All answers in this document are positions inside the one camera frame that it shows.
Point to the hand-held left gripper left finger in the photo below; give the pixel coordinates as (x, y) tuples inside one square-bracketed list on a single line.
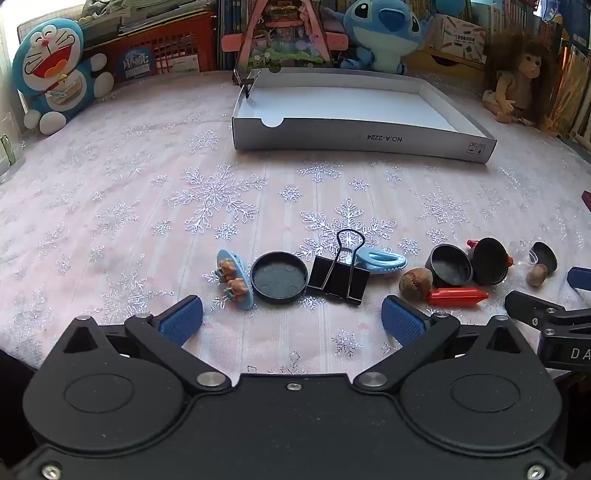
[(182, 321)]

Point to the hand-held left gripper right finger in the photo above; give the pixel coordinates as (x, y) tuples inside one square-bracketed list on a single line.
[(401, 321)]

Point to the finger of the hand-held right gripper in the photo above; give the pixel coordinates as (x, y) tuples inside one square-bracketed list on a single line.
[(581, 278), (526, 308)]

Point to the small brown nut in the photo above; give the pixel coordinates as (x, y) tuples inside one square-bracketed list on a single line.
[(537, 277)]

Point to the brown acorn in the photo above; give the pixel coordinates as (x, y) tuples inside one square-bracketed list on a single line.
[(415, 282)]

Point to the small black plastic cup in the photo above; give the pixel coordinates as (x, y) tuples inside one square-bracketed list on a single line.
[(545, 254)]

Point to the red plastic stick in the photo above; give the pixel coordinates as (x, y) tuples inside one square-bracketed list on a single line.
[(471, 242), (455, 296)]

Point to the black plastic cap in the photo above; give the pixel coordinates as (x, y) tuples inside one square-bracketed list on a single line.
[(450, 272), (489, 261)]

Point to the plain blue hair clip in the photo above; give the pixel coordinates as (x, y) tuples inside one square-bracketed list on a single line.
[(381, 261)]

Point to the blue bear hair clip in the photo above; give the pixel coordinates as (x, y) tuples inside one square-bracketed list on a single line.
[(233, 281)]

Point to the large black binder clip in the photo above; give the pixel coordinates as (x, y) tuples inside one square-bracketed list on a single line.
[(337, 279)]

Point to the black round lid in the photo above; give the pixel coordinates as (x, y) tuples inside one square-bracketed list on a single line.
[(279, 279)]

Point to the white cardboard box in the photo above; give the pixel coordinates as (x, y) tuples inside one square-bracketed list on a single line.
[(346, 106)]

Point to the dark red plastic item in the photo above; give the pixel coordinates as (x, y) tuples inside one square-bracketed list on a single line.
[(587, 198)]

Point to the pink snowflake tablecloth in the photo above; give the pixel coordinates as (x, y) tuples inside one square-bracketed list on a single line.
[(138, 207)]

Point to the gold foil sheets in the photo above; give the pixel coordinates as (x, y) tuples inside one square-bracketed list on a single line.
[(572, 92)]

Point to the brown-haired baby doll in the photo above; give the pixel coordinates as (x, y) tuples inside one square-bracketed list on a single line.
[(531, 69)]

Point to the small black binder clip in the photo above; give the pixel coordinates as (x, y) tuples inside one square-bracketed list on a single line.
[(247, 83)]

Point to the wooden drawer organizer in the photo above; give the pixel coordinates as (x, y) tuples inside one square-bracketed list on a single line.
[(443, 69)]

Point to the white printed cardboard carton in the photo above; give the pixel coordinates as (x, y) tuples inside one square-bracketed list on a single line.
[(457, 39)]

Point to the row of books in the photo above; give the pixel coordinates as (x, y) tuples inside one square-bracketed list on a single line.
[(508, 14)]

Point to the red plastic crate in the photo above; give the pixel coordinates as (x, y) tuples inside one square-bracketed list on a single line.
[(175, 46)]

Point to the blue robot cat plush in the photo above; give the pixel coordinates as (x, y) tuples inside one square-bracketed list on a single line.
[(51, 64)]

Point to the pink triangular toy house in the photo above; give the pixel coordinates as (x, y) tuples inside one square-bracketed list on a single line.
[(281, 46)]

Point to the blue alien plush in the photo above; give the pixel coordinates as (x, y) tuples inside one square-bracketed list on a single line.
[(383, 27)]

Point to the row of blue booklets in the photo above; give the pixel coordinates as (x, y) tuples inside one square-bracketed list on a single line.
[(231, 27)]

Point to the stack of papers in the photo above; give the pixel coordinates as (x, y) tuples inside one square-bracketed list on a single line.
[(138, 14)]

